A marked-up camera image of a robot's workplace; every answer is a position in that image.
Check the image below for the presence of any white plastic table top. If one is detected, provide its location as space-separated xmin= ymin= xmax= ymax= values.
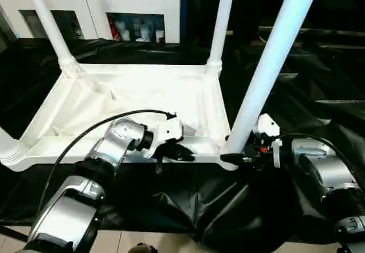
xmin=0 ymin=62 xmax=240 ymax=173

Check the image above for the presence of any grey curtain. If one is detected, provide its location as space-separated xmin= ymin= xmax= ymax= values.
xmin=0 ymin=6 xmax=19 ymax=51

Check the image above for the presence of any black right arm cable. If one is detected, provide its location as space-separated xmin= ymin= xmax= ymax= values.
xmin=267 ymin=132 xmax=363 ymax=179

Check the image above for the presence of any black piano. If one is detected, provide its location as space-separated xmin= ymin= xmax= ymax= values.
xmin=181 ymin=0 xmax=365 ymax=48

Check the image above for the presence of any white plastic table leg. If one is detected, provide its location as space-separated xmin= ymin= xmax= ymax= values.
xmin=228 ymin=0 xmax=323 ymax=154
xmin=0 ymin=127 xmax=27 ymax=166
xmin=22 ymin=0 xmax=84 ymax=75
xmin=206 ymin=0 xmax=238 ymax=72

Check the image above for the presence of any black folding table frame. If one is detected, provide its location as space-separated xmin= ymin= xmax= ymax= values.
xmin=0 ymin=224 xmax=29 ymax=242

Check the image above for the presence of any black work mat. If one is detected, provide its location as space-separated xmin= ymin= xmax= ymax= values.
xmin=0 ymin=35 xmax=365 ymax=245

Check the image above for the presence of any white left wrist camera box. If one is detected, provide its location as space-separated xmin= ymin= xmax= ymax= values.
xmin=148 ymin=116 xmax=185 ymax=160

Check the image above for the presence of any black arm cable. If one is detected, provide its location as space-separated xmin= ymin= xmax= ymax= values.
xmin=35 ymin=109 xmax=177 ymax=217
xmin=267 ymin=132 xmax=363 ymax=179

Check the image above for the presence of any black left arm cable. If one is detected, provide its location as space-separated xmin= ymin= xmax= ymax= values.
xmin=35 ymin=109 xmax=177 ymax=217

